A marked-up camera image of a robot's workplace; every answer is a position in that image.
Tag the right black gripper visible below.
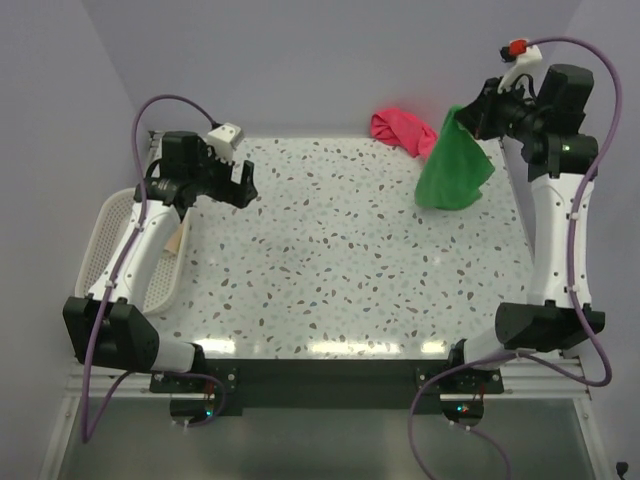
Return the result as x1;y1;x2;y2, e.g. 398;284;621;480
454;75;544;143

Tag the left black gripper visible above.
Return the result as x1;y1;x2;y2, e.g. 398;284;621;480
188;141;257;208

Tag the green towel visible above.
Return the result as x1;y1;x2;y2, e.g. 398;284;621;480
414;105;495;211

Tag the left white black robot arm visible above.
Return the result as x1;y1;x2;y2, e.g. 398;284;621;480
63;123;257;392

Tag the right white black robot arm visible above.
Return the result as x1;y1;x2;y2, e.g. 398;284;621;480
445;64;605;393

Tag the pink towel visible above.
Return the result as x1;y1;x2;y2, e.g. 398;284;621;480
370;107;438;160

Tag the rolled orange white towel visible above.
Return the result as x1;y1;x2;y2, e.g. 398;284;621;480
164;224;184;255

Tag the white plastic basket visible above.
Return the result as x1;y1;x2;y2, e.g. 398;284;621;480
74;188;192;315

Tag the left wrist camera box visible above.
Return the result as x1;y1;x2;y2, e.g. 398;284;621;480
205;123;244;165

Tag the aluminium frame rail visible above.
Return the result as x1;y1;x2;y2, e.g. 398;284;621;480
64;359;590;399

